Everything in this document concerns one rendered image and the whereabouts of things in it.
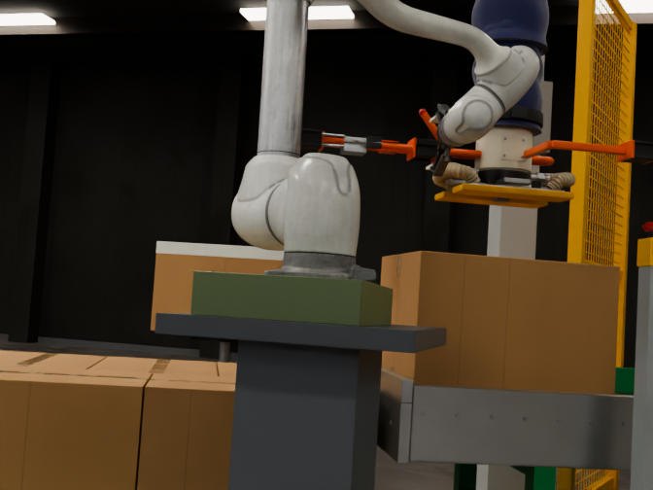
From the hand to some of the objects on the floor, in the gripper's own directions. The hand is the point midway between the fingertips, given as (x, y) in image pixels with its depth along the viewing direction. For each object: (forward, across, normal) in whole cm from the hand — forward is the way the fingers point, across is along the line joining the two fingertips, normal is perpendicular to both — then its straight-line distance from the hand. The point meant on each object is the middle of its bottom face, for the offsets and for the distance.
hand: (432, 144), depth 247 cm
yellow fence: (+86, +124, +94) cm, 178 cm away
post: (-36, +125, +50) cm, 140 cm away
